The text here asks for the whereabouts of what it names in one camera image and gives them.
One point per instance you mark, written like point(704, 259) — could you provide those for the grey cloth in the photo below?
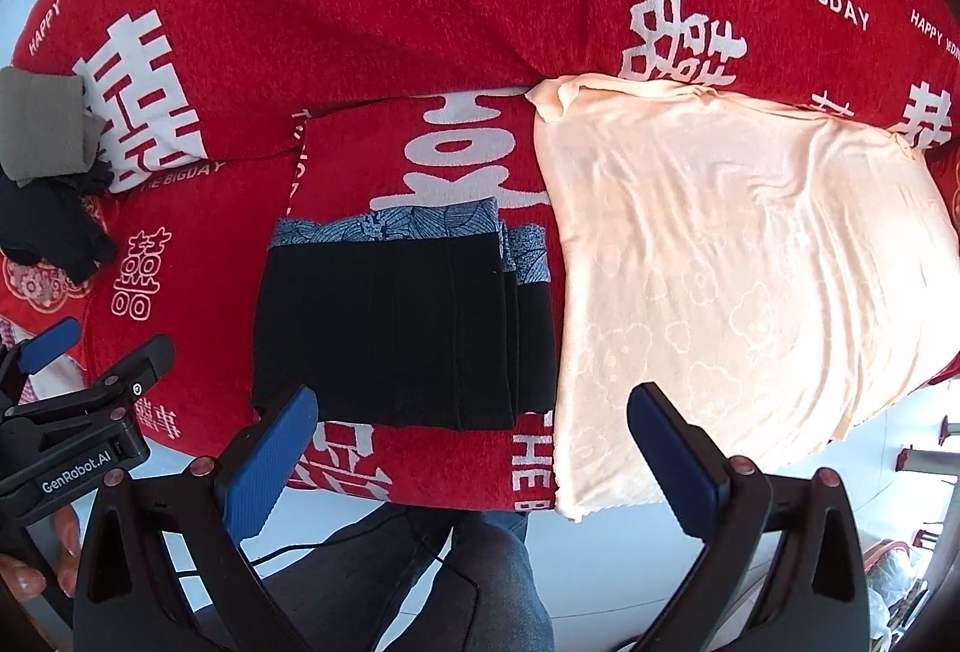
point(45, 119)

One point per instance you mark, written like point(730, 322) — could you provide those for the red printed blanket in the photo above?
point(450, 6)

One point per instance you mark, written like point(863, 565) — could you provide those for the metal stand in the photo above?
point(930, 457)

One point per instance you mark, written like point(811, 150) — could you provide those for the peach cloth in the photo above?
point(735, 277)

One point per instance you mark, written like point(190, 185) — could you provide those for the red patterned pillow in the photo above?
point(37, 284)

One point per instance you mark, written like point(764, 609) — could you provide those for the clear plastic bag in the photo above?
point(896, 573)

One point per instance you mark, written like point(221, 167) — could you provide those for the black pants with blue band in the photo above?
point(390, 337)

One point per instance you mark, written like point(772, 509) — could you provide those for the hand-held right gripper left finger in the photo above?
point(270, 457)

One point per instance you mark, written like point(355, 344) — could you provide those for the person's jeans leg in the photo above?
point(450, 592)

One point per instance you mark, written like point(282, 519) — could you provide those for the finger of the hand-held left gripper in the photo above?
point(45, 343)
point(127, 370)

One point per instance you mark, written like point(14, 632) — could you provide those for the dark cloth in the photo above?
point(52, 224)

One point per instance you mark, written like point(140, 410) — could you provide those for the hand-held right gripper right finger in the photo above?
point(675, 457)

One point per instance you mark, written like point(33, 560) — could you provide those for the person's left hand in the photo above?
point(30, 569)

